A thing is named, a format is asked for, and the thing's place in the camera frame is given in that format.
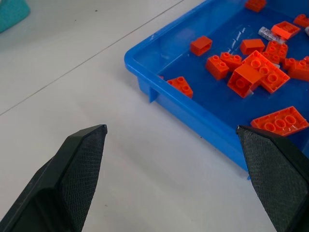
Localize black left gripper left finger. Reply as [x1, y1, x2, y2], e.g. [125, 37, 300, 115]
[0, 124, 108, 232]

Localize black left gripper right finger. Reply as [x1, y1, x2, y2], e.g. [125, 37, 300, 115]
[236, 125, 309, 232]

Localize teal object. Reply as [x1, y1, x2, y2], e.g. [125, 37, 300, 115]
[0, 0, 31, 34]

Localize orange toy brick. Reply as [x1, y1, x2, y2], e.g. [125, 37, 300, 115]
[205, 55, 230, 81]
[281, 57, 297, 71]
[293, 14, 309, 29]
[219, 51, 243, 73]
[244, 0, 267, 13]
[288, 59, 309, 82]
[227, 64, 265, 99]
[190, 35, 213, 57]
[166, 76, 194, 99]
[270, 21, 301, 41]
[239, 38, 266, 56]
[261, 40, 289, 64]
[250, 105, 309, 138]
[241, 50, 291, 94]

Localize blue plastic bin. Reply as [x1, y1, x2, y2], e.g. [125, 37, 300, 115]
[124, 0, 309, 181]

